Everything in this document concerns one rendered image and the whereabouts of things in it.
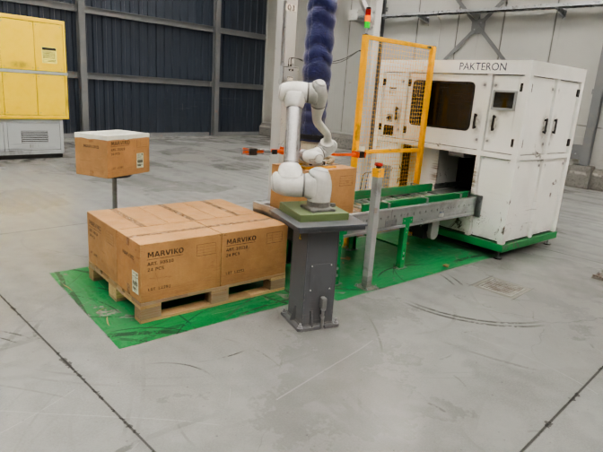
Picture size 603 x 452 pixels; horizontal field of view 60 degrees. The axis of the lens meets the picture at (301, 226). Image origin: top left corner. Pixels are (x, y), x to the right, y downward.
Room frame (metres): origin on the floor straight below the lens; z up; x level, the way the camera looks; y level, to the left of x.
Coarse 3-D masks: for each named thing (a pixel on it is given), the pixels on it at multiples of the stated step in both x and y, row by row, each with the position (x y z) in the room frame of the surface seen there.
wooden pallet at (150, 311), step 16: (96, 272) 3.82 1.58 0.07; (112, 288) 3.49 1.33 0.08; (224, 288) 3.54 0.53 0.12; (256, 288) 3.83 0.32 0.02; (272, 288) 3.82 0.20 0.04; (144, 304) 3.14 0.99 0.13; (160, 304) 3.21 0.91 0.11; (192, 304) 3.44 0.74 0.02; (208, 304) 3.46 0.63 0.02; (144, 320) 3.14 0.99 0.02
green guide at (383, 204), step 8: (456, 192) 5.30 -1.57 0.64; (464, 192) 5.37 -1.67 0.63; (392, 200) 4.64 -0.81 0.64; (400, 200) 4.70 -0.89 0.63; (408, 200) 4.79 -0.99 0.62; (416, 200) 4.87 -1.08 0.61; (424, 200) 4.95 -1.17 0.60; (432, 200) 5.02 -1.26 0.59; (440, 200) 5.11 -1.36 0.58; (368, 208) 4.43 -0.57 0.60; (384, 208) 4.57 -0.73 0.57
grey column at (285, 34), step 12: (288, 0) 5.26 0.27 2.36; (288, 12) 5.27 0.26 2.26; (276, 24) 5.36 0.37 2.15; (288, 24) 5.27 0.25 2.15; (276, 36) 5.36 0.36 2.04; (288, 36) 5.28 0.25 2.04; (276, 48) 5.35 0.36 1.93; (288, 48) 5.28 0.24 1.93; (276, 60) 5.34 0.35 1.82; (288, 60) 5.29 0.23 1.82; (276, 72) 5.34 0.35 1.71; (276, 84) 5.33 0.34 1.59; (276, 96) 5.32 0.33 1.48; (276, 108) 5.31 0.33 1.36; (276, 120) 5.31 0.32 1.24; (276, 132) 5.30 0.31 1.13; (276, 144) 5.29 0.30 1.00; (276, 156) 5.28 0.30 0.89
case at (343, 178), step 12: (276, 168) 4.23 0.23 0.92; (336, 168) 4.28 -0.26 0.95; (348, 168) 4.33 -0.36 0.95; (336, 180) 4.23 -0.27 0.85; (348, 180) 4.32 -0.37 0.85; (336, 192) 4.24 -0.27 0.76; (348, 192) 4.33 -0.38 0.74; (276, 204) 4.21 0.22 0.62; (336, 204) 4.25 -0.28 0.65; (348, 204) 4.34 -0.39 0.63
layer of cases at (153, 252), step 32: (96, 224) 3.72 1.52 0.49; (128, 224) 3.57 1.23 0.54; (160, 224) 3.64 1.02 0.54; (192, 224) 3.69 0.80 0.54; (224, 224) 3.75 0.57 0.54; (256, 224) 3.82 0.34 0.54; (96, 256) 3.74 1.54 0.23; (128, 256) 3.26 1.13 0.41; (160, 256) 3.21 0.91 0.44; (192, 256) 3.36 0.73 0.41; (224, 256) 3.53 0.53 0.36; (256, 256) 3.71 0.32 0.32; (128, 288) 3.27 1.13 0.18; (160, 288) 3.21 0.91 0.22; (192, 288) 3.37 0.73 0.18
